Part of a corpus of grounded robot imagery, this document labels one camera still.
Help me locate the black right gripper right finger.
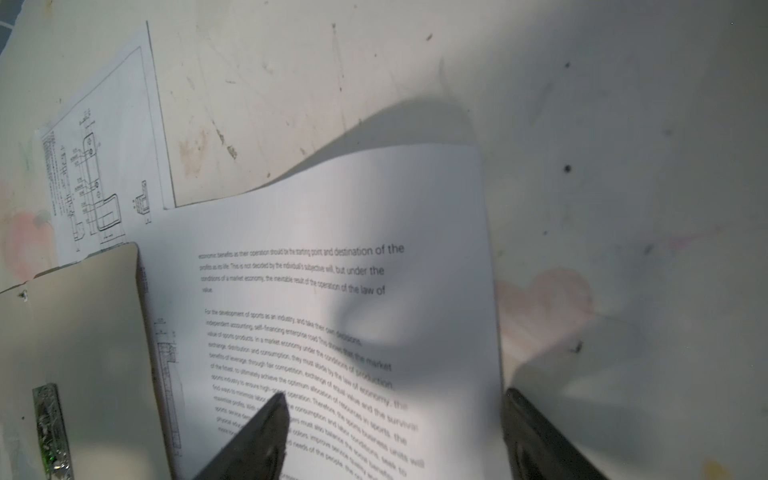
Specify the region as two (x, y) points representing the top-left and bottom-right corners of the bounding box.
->
(502, 387), (607, 480)

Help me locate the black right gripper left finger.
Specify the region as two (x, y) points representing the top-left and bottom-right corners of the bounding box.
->
(195, 392), (290, 480)

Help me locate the white printed text sheet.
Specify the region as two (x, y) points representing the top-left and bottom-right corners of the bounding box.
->
(122, 142), (514, 480)

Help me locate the white technical drawing sheet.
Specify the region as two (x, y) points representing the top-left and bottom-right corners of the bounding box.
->
(36, 26), (175, 265)

